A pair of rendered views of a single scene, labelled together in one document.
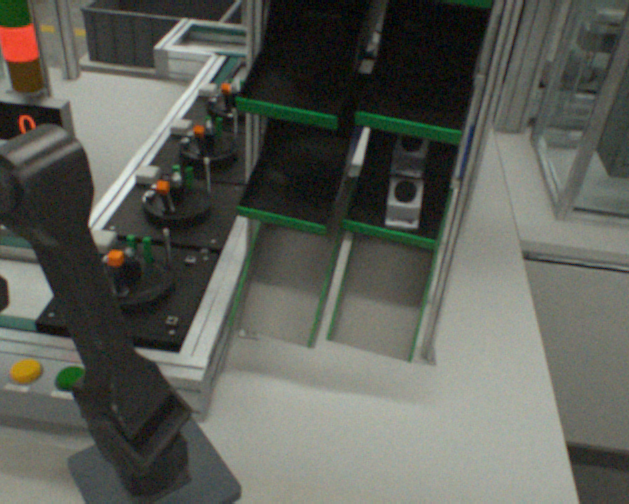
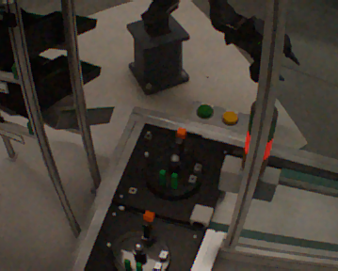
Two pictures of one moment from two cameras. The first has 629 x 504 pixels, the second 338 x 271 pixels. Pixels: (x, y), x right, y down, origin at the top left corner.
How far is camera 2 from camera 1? 1.60 m
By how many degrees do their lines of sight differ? 90
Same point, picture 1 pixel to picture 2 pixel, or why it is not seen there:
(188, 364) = (140, 116)
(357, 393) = (52, 137)
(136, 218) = (175, 247)
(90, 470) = (180, 31)
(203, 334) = (129, 139)
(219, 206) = (105, 255)
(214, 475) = (135, 27)
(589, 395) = not seen: outside the picture
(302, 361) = (73, 161)
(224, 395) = not seen: hidden behind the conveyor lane
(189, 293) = (135, 163)
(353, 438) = not seen: hidden behind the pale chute
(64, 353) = (212, 129)
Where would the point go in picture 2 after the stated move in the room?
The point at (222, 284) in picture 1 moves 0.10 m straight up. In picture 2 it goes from (112, 180) to (107, 156)
